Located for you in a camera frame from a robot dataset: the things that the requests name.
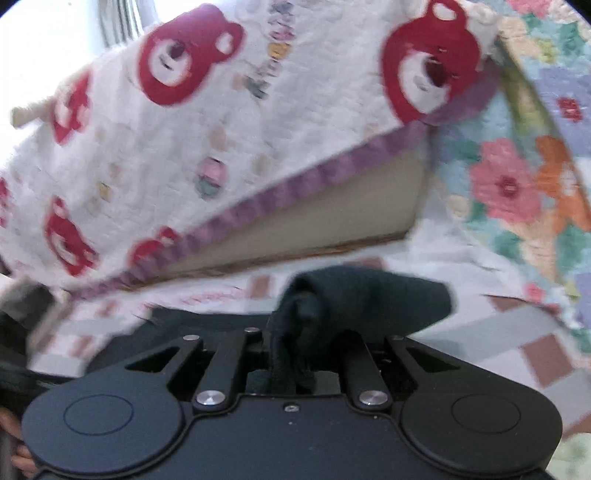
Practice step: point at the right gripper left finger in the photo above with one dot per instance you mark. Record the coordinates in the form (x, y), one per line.
(239, 366)

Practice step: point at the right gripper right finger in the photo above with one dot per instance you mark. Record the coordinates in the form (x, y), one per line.
(363, 383)

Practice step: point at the dark blue denim jeans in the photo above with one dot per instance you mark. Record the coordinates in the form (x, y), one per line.
(306, 329)

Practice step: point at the person's left hand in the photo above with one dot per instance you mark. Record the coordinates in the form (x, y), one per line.
(16, 459)

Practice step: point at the checkered bed sheet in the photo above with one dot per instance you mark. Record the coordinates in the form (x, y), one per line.
(485, 324)

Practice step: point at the beige mattress edge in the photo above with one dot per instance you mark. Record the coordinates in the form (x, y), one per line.
(376, 206)

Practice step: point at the pale green garment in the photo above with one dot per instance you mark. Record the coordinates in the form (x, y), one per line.
(572, 459)

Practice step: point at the floral quilt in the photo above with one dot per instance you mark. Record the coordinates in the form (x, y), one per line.
(515, 179)

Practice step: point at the white folded garment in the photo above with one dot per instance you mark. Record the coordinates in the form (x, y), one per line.
(40, 110)

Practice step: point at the white bear print quilt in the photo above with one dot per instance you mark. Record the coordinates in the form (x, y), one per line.
(228, 113)

